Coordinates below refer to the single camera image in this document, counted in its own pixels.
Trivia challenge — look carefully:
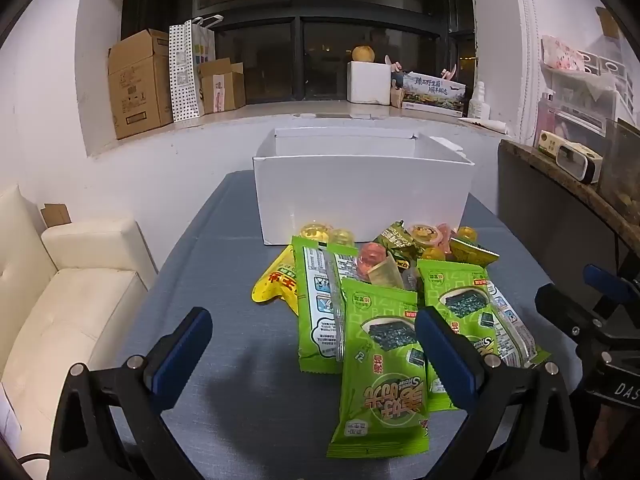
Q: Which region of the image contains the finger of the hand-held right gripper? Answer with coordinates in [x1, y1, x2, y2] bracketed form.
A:
[534, 284, 608, 346]
[582, 262, 640, 307]

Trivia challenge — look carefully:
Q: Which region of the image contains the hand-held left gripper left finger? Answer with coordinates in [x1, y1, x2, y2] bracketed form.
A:
[50, 306, 213, 480]

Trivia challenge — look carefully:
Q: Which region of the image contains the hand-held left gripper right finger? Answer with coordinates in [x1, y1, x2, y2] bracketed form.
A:
[414, 306, 573, 480]

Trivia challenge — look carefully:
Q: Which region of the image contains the red jelly cup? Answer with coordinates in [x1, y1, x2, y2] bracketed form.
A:
[356, 242, 388, 281]

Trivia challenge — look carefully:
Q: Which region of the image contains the white cardboard box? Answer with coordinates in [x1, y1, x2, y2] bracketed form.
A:
[252, 127, 476, 247]

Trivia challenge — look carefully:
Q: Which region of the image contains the person's right forearm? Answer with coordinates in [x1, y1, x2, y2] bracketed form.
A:
[585, 402, 640, 480]

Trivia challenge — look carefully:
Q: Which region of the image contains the green seaweed packet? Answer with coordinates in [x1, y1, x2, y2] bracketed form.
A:
[326, 277, 432, 459]
[291, 235, 347, 375]
[482, 280, 551, 368]
[416, 259, 493, 413]
[325, 242, 362, 291]

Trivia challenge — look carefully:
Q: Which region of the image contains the blue tablecloth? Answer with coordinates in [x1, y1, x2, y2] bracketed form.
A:
[107, 170, 591, 480]

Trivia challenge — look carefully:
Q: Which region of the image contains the gold snack packet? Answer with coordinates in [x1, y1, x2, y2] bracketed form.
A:
[448, 237, 500, 266]

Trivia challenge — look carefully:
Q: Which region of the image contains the dark side cabinet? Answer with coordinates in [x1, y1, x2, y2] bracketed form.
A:
[497, 139, 640, 281]

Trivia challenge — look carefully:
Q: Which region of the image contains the clear plastic container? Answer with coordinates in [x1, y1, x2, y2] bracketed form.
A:
[597, 119, 640, 216]

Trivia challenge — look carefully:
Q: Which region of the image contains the yellow snack packet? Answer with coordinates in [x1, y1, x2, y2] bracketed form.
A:
[250, 245, 301, 317]

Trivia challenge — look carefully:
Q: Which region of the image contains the orange printed-lid jelly cup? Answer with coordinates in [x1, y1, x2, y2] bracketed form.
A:
[407, 223, 453, 261]

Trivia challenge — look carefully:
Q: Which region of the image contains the white device dark screen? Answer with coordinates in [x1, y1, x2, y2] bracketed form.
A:
[555, 141, 603, 184]

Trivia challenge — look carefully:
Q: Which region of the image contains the cream sofa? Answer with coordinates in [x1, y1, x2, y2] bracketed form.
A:
[0, 185, 158, 480]

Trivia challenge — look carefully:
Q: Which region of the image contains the dark green snack packet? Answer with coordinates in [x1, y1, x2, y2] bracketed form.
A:
[374, 220, 416, 253]

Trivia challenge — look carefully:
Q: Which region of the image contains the cream box green label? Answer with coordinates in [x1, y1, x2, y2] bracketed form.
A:
[537, 130, 568, 162]

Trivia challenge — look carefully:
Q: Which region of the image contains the clear plastic drawer unit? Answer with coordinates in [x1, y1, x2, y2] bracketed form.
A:
[537, 50, 632, 147]

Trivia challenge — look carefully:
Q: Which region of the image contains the brown cardboard piece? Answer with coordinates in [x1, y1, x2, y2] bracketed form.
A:
[41, 203, 71, 228]

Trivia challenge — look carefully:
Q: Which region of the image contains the white plastic bottle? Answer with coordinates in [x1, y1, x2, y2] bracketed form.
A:
[468, 81, 491, 118]

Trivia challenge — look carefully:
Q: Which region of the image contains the pink patterned pack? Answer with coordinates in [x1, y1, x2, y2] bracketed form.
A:
[541, 35, 590, 70]

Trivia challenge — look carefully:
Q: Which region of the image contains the long printed box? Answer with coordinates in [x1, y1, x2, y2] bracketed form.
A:
[401, 71, 468, 117]

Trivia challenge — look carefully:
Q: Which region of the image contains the small open cardboard box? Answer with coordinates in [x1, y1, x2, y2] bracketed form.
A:
[198, 57, 247, 113]

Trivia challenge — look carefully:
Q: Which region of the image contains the large brown cardboard box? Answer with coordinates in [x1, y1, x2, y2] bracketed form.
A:
[108, 29, 175, 141]

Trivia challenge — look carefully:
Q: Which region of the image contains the polka dot paper bag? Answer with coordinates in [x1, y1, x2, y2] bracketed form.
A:
[168, 16, 221, 122]

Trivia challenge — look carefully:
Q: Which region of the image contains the small toy figurine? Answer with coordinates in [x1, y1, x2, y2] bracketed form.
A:
[385, 55, 407, 108]

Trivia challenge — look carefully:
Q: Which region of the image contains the white foam box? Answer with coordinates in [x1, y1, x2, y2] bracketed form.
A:
[347, 61, 393, 106]

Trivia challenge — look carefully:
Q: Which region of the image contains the dark window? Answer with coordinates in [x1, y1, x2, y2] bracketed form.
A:
[121, 0, 476, 106]

